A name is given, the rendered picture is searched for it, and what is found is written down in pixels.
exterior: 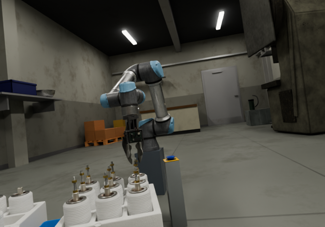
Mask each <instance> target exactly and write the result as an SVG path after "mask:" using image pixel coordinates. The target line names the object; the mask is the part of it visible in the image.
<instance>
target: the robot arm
mask: <svg viewBox="0 0 325 227"><path fill-rule="evenodd" d="M162 78H163V69H162V66H161V64H160V62H158V61H150V62H144V63H139V64H135V65H132V66H131V67H129V68H128V69H127V70H126V71H125V72H124V73H123V74H122V77H121V79H120V80H119V81H118V82H117V83H116V85H115V86H114V87H113V88H112V89H111V91H110V92H109V93H105V94H102V95H101V97H100V103H101V105H102V107H103V108H112V107H119V106H121V112H122V116H123V120H127V121H128V122H127V124H126V128H125V131H124V133H123V134H124V137H122V147H123V149H124V152H125V154H126V157H127V159H128V161H129V162H130V163H131V164H132V158H131V155H132V154H131V149H132V146H131V145H129V144H130V143H135V142H137V144H136V145H135V147H136V149H137V154H138V161H139V163H140V162H141V159H142V155H143V152H151V151H156V150H159V149H160V147H159V144H158V142H157V140H156V135H163V134H170V133H173V132H174V118H173V117H171V115H170V114H168V112H167V108H166V104H165V100H164V95H163V90H162V86H161V81H162ZM140 81H145V84H147V85H148V87H149V91H150V95H151V98H152V102H153V106H154V110H155V114H156V117H155V119H153V118H149V119H145V120H142V121H139V123H138V124H139V129H138V127H137V118H139V116H138V114H139V112H138V110H139V108H138V104H141V103H143V102H144V101H145V97H146V96H145V93H144V92H143V91H141V90H140V89H136V86H135V82H140Z"/></svg>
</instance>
